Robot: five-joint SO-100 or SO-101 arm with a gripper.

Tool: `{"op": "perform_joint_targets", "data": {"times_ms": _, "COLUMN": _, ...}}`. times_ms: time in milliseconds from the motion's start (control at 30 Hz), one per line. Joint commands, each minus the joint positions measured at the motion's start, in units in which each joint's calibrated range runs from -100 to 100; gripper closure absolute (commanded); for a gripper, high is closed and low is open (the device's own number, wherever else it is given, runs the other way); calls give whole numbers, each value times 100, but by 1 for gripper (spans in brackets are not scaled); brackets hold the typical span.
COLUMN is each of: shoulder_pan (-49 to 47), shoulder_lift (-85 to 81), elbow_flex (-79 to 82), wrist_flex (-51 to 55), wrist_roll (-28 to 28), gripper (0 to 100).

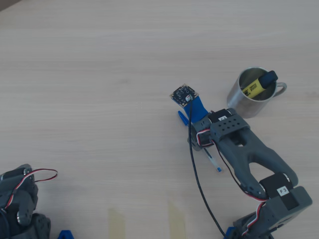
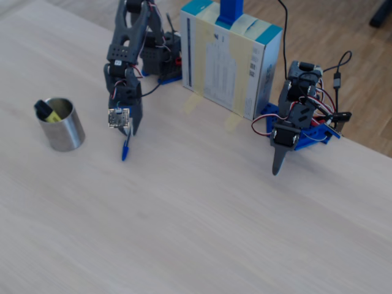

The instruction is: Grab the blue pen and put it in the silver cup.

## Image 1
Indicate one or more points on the blue capped ballpoint pen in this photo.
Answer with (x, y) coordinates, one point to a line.
(183, 119)

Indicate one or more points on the silver metal cup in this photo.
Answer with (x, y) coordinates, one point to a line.
(236, 99)

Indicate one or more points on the yellow highlighter with black cap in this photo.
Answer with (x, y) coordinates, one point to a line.
(256, 88)

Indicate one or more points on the yellowish masking tape strip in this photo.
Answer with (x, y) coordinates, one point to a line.
(115, 224)
(177, 221)

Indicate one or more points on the grey cameraless robot arm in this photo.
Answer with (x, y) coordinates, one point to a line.
(25, 199)

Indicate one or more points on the blue camera mount bracket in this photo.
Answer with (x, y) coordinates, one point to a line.
(198, 109)

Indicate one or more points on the small camera circuit board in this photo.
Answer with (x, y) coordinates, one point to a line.
(183, 95)

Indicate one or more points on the grey robot arm with camera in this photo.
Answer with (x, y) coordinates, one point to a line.
(249, 154)

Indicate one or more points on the blue base of camera arm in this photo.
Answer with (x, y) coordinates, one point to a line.
(229, 234)

